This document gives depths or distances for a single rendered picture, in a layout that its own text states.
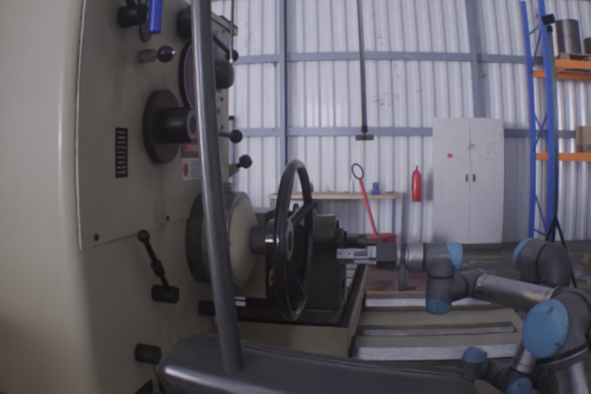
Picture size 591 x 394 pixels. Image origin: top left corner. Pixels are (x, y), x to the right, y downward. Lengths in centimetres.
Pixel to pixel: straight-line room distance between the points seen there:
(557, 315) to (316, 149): 776
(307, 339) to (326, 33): 753
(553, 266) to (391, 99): 725
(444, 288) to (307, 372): 87
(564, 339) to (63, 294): 93
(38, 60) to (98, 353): 48
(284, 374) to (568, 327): 71
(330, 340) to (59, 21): 127
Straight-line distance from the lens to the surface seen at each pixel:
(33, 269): 83
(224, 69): 112
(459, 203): 802
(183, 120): 94
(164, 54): 90
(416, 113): 853
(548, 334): 105
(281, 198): 101
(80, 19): 79
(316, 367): 48
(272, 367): 49
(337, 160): 858
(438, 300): 132
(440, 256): 129
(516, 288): 129
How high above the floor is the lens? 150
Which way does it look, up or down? 2 degrees down
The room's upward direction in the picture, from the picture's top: straight up
